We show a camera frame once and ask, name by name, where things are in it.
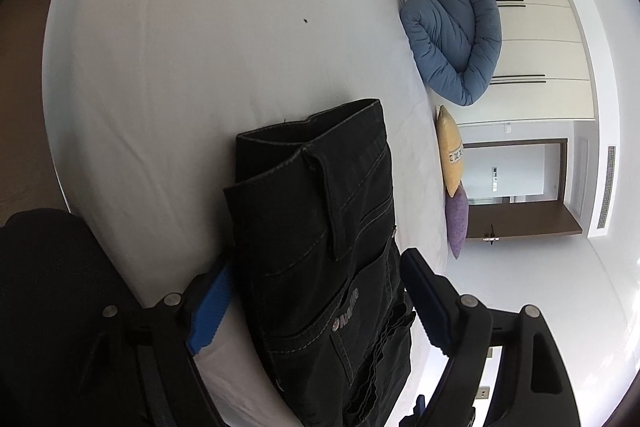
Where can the rolled blue duvet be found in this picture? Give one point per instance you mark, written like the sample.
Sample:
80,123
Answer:
455,32

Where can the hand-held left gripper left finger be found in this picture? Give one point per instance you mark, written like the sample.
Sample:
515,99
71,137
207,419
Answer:
210,312

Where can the brown wall switch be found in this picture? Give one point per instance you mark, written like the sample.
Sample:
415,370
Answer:
484,391

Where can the cream wardrobe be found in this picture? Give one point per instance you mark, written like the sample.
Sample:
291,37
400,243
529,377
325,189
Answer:
540,42

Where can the purple pillow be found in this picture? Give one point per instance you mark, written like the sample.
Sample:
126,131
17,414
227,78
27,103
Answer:
457,222

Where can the yellow pillow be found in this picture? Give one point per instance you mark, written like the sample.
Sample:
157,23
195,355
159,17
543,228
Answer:
450,152

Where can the hallway wall panel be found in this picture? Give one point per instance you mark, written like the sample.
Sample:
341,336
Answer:
495,179

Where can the black denim pants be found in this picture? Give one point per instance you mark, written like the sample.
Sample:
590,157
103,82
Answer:
320,257

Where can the white air vent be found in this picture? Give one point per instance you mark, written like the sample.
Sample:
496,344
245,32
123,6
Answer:
606,187

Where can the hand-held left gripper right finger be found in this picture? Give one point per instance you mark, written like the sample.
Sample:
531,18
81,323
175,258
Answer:
425,302

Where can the bed with white sheet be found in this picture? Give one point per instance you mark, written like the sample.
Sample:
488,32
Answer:
200,57

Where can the brown wooden door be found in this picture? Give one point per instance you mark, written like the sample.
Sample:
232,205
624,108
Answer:
525,219

